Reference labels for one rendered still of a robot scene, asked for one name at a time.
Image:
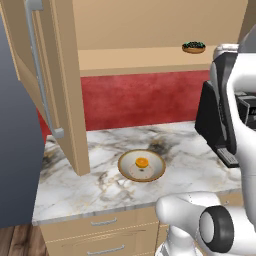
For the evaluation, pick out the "orange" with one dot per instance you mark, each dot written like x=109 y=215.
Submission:
x=142 y=162

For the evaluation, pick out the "tan wall cabinet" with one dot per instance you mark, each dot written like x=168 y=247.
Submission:
x=143 y=60

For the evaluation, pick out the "black coffee machine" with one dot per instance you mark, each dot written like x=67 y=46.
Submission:
x=210 y=116

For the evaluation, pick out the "brown round dark-topped pastry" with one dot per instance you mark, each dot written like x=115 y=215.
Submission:
x=193 y=48

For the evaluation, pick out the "tan drawer front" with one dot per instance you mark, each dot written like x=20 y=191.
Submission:
x=140 y=241
x=133 y=224

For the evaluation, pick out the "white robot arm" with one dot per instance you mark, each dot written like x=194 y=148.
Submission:
x=245 y=100

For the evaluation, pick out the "dark grey fridge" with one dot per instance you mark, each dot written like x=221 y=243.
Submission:
x=18 y=150

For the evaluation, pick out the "white bowl with tan rim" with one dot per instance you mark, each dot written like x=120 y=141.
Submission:
x=128 y=168

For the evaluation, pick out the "tan cabinet door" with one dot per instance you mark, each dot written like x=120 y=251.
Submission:
x=68 y=100
x=250 y=13

